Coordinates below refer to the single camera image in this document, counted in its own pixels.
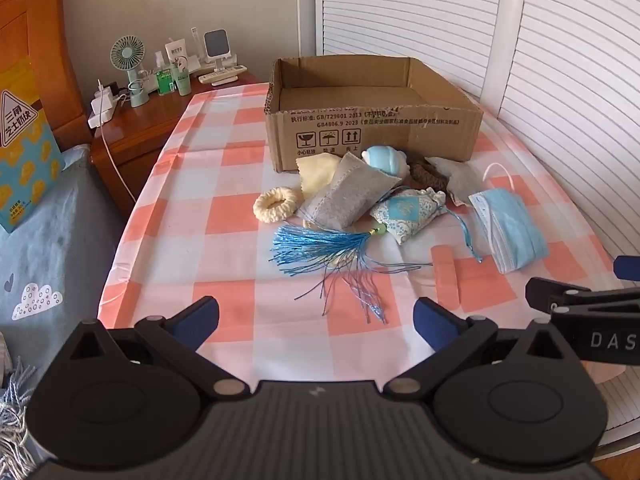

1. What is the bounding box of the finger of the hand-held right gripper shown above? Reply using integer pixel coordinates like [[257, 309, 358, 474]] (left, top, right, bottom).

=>
[[613, 255, 640, 281], [525, 277, 640, 318]]

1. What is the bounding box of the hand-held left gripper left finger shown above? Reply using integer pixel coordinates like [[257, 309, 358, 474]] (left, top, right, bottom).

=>
[[67, 296, 252, 402]]

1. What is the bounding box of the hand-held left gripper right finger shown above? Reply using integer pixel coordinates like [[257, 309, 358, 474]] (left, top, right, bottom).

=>
[[384, 296, 581, 402]]

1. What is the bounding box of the blue face mask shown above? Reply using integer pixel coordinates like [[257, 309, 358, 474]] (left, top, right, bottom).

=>
[[467, 162, 550, 275]]

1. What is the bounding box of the cream scrunchie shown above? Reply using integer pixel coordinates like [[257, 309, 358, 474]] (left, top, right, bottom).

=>
[[253, 186, 302, 223]]

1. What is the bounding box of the small grey sachet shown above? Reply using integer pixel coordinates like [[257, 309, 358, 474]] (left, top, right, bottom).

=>
[[425, 156, 488, 207]]

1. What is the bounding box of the large grey mesh sachet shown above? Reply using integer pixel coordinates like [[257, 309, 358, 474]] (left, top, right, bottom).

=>
[[300, 152, 404, 231]]

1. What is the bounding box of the yellow cloth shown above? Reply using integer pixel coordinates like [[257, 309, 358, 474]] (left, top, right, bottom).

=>
[[295, 156, 340, 200]]

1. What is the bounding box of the cardboard box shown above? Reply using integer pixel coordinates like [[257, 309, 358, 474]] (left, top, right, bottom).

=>
[[264, 56, 485, 175]]

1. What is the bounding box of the pink checkered tablecloth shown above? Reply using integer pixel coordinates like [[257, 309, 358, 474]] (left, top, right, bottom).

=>
[[97, 80, 640, 397]]

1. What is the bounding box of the floral sachet with blue tassel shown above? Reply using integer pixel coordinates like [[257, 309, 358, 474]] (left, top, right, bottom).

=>
[[271, 187, 484, 324]]

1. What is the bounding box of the brown scrunchie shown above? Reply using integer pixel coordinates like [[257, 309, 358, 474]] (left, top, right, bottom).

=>
[[404, 158, 448, 193]]

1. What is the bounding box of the grey-blue bedsheet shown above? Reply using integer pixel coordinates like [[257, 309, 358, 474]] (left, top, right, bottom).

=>
[[0, 144, 127, 343]]

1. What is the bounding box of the blue plush toy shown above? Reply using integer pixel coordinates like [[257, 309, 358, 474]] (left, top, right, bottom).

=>
[[361, 146, 410, 179]]

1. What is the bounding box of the wide white louvered door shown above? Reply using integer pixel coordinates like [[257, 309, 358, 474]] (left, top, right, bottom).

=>
[[499, 0, 640, 273]]

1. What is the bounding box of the wooden nightstand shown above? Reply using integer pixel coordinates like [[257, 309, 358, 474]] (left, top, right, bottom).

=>
[[90, 71, 261, 207]]

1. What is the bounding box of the grey fringed blanket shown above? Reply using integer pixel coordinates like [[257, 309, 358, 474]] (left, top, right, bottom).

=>
[[0, 335, 47, 480]]

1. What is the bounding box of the white power strip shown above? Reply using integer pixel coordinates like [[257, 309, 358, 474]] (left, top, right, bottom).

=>
[[88, 95, 126, 130]]

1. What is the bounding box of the yellow and blue box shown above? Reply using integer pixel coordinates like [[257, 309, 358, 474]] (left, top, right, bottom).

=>
[[0, 87, 66, 234]]

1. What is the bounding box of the white charger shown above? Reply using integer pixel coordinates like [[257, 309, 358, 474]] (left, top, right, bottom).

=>
[[96, 80, 121, 112]]

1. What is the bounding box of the green spray bottle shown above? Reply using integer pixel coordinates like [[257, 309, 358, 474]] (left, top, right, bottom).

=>
[[154, 52, 174, 96]]

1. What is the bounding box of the white remote control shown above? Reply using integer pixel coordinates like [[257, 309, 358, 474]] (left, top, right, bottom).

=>
[[198, 64, 248, 86]]

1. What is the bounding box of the white tube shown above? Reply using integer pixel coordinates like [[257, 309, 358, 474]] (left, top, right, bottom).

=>
[[166, 37, 189, 68]]

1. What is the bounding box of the white phone stand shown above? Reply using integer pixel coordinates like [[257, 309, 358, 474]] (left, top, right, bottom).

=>
[[202, 29, 237, 74]]

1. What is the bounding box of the green desk fan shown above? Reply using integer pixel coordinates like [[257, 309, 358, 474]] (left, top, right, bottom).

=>
[[110, 35, 152, 108]]

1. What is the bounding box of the narrow white louvered door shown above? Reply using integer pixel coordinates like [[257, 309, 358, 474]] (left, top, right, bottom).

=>
[[315, 0, 505, 100]]

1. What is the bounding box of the wooden headboard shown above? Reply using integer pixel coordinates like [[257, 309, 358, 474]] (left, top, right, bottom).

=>
[[0, 0, 94, 152]]

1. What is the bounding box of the white cable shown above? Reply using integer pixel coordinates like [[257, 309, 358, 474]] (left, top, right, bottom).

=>
[[97, 120, 137, 202]]

